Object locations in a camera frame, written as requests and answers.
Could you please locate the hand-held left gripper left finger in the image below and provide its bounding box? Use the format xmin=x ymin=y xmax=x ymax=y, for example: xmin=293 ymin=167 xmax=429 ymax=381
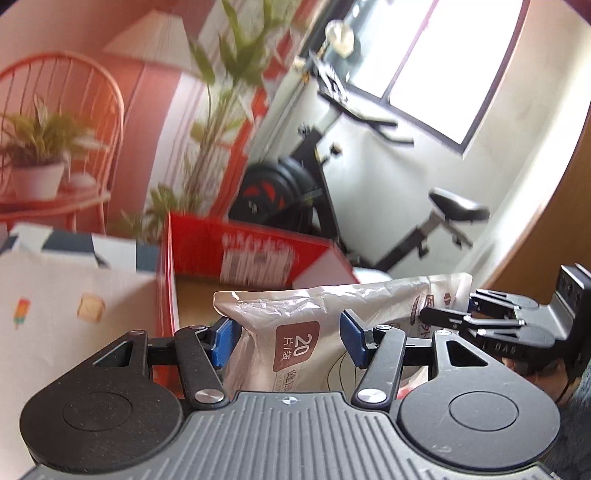
xmin=92 ymin=316 xmax=242 ymax=409

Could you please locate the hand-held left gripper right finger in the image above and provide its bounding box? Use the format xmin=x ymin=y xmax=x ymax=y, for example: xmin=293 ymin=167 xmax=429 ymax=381
xmin=339 ymin=309 xmax=492 ymax=409

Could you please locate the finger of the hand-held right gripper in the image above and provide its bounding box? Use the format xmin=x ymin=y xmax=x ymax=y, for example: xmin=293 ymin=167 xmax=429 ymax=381
xmin=419 ymin=306 xmax=528 ymax=339
xmin=468 ymin=288 xmax=526 ymax=312

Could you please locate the white plastic packet brown label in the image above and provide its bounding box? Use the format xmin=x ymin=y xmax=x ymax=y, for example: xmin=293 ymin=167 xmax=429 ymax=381
xmin=212 ymin=272 xmax=474 ymax=398

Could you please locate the red cardboard box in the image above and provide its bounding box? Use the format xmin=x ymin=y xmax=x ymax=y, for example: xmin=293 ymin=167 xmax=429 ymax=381
xmin=154 ymin=211 xmax=362 ymax=385

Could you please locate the dark cloth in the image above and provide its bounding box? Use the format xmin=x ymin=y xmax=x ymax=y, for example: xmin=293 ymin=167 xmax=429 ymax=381
xmin=556 ymin=378 xmax=591 ymax=467

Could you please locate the wooden panel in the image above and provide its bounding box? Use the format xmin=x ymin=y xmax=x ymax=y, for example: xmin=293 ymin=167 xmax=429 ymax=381
xmin=479 ymin=104 xmax=591 ymax=298

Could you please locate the black exercise bike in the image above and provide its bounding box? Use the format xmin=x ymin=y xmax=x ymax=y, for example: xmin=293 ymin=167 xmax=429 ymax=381
xmin=228 ymin=46 xmax=491 ymax=280

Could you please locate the window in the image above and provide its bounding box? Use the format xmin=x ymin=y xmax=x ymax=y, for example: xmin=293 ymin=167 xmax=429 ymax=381
xmin=345 ymin=0 xmax=533 ymax=161

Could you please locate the wall poster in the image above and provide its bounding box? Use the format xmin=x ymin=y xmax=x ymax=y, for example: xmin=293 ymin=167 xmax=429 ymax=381
xmin=0 ymin=0 xmax=301 ymax=243

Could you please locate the white object on bike handlebar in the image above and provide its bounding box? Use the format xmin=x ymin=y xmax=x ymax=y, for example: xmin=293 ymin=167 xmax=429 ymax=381
xmin=323 ymin=20 xmax=357 ymax=58

